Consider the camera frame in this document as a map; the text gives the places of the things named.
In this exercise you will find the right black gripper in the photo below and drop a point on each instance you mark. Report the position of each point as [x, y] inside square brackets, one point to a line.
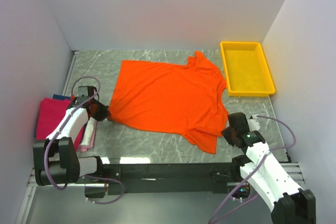
[225, 132]

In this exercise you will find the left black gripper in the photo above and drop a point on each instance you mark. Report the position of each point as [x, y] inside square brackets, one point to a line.
[103, 113]

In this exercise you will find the orange t shirt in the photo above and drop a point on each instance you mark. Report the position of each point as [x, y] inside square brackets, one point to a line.
[169, 98]

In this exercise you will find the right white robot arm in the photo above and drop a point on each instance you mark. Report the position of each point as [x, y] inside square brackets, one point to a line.
[287, 200]

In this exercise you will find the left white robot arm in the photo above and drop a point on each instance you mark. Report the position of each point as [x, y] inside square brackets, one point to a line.
[55, 158]

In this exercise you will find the folded navy t shirt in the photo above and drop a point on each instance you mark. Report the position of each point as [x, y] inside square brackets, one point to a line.
[63, 97]

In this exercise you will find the folded magenta t shirt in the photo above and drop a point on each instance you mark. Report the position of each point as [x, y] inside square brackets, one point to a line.
[51, 114]

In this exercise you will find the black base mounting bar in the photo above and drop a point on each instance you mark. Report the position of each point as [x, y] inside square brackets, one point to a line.
[217, 178]

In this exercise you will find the yellow plastic tray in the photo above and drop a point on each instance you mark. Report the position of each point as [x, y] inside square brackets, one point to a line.
[246, 69]

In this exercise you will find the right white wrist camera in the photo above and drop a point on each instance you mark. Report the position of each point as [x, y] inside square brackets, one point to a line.
[253, 123]

